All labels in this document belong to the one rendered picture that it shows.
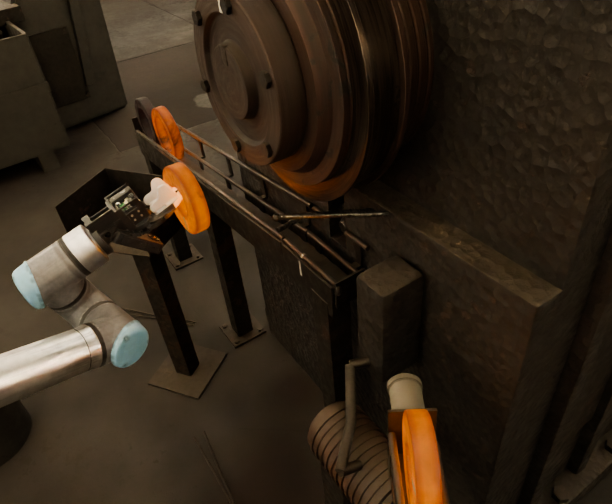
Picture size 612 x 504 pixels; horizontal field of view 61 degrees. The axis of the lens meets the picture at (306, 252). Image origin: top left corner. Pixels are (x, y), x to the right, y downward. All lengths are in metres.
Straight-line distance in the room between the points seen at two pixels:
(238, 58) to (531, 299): 0.55
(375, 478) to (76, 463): 1.07
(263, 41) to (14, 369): 0.66
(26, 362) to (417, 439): 0.66
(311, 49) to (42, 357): 0.68
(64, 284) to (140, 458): 0.78
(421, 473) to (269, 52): 0.59
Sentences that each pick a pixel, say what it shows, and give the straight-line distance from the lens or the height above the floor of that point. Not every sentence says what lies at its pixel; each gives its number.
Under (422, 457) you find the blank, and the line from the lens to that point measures 0.74.
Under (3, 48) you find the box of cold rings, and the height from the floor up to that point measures 0.70.
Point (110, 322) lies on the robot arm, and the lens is 1.10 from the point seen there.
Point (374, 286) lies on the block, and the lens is 0.91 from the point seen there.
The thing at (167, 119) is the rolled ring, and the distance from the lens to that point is 1.80.
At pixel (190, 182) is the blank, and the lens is 1.09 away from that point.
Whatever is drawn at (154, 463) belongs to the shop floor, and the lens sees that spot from 1.73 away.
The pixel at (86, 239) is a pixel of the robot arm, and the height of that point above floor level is 0.84.
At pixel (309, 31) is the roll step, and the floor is 1.21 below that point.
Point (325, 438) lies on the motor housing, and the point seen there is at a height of 0.51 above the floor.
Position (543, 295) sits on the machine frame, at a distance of 0.82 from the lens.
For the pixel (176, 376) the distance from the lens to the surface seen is 1.89.
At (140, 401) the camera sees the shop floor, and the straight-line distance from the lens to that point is 1.88.
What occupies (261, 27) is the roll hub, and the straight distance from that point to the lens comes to 0.77.
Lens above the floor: 1.41
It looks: 39 degrees down
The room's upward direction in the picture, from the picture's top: 6 degrees counter-clockwise
